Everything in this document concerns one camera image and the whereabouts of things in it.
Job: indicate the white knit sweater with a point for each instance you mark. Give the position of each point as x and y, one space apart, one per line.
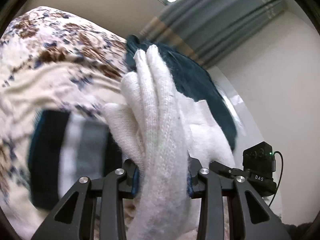
159 128

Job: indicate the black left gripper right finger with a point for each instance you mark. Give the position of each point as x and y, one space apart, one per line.
230 206

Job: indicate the floral fleece blanket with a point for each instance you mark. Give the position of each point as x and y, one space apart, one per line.
49 59

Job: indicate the dark teal plush garment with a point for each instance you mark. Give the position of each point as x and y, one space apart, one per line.
195 82

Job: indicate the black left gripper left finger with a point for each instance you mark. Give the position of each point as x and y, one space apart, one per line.
74 215

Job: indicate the navy striped folded garment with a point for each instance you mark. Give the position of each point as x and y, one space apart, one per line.
65 147

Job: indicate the grey green striped curtain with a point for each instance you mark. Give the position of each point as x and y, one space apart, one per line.
208 30

